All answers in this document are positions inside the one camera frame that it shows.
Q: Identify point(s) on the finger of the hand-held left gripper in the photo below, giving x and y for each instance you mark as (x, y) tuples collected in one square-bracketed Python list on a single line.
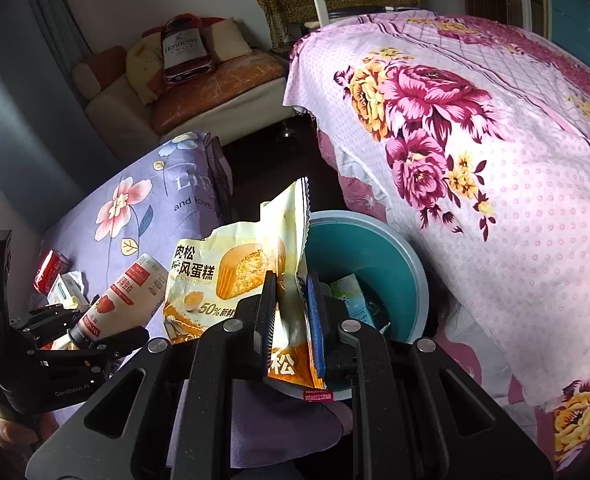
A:
[(50, 317), (115, 341)]

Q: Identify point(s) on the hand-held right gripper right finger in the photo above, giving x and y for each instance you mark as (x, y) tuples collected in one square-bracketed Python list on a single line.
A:
[(316, 320)]

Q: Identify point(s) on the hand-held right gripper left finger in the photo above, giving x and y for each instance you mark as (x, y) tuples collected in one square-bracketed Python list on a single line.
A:
[(255, 320)]

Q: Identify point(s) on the white tissue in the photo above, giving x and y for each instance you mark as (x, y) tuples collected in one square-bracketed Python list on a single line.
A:
[(67, 287)]

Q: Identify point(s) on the cream cake packet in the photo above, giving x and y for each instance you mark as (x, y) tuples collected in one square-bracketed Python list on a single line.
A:
[(235, 280)]

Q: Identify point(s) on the white strawberry drink bottle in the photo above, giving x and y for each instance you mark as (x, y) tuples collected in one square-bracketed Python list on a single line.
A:
[(125, 295)]

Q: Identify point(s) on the red soda can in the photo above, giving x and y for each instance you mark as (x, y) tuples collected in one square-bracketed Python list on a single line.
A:
[(50, 270)]

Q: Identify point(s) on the teal plastic bin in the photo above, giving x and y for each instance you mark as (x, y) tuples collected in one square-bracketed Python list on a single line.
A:
[(375, 260)]

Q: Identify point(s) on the person's left hand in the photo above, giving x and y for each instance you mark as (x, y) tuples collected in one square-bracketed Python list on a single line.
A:
[(10, 427)]

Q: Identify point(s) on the light blue packet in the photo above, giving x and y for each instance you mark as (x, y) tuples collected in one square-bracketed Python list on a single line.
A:
[(355, 300)]

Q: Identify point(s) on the purple floral blanket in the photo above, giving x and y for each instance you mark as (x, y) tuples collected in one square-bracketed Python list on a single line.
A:
[(125, 210)]

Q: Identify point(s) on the grey-blue curtain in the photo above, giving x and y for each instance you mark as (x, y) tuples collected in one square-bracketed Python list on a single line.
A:
[(25, 110)]

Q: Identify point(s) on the cream sofa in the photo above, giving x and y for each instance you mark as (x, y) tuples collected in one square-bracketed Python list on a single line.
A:
[(120, 110)]

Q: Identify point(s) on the pink floral blanket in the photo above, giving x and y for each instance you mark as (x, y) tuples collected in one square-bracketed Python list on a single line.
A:
[(475, 160)]

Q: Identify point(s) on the orange seat cushion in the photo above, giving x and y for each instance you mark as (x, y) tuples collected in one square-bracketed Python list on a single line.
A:
[(225, 85)]

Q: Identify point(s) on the yellow cushion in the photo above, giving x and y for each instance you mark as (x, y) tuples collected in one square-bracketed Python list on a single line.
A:
[(142, 70)]

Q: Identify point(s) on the cream cushion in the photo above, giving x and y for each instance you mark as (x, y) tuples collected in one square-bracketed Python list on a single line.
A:
[(230, 37)]

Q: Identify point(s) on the bottle-shaped pillow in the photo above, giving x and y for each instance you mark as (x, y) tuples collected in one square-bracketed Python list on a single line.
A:
[(182, 45)]

